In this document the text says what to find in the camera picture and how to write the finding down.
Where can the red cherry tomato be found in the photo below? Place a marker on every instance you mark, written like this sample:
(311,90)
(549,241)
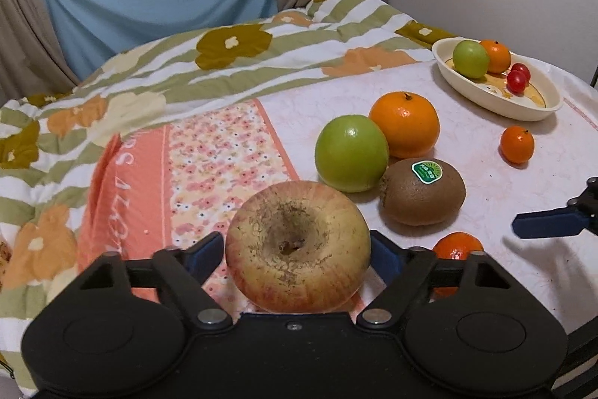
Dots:
(516,82)
(523,69)

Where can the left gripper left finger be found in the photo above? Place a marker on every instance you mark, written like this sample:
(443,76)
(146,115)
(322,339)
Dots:
(182,274)

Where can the large orange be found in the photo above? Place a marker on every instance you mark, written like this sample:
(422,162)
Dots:
(408,121)

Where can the cream oval dish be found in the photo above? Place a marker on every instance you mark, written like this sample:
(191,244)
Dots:
(540,99)

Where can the brown kiwi with sticker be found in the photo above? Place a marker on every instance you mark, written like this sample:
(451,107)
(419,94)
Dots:
(421,192)

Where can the beige left curtain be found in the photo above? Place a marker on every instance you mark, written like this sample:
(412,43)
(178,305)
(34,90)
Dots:
(32,61)

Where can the pink floral bed sheet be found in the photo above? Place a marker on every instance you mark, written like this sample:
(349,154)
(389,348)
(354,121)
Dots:
(172,185)

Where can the large yellow-red apple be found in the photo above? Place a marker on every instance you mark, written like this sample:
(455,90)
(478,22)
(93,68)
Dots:
(298,247)

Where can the small mandarin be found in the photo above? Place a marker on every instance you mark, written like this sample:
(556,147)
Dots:
(457,246)
(517,145)

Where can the small orange in dish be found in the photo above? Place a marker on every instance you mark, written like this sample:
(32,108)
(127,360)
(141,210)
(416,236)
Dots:
(499,56)

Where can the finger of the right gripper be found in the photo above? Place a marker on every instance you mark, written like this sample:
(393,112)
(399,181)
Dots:
(579,214)

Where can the large green apple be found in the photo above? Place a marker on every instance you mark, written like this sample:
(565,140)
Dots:
(351,153)

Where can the floral striped duvet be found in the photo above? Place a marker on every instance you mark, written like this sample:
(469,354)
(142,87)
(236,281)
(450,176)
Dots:
(198,90)

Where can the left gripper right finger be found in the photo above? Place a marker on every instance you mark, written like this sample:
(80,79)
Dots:
(404,273)

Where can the small green apple in dish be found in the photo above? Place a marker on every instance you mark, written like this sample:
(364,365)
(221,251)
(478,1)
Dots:
(470,59)

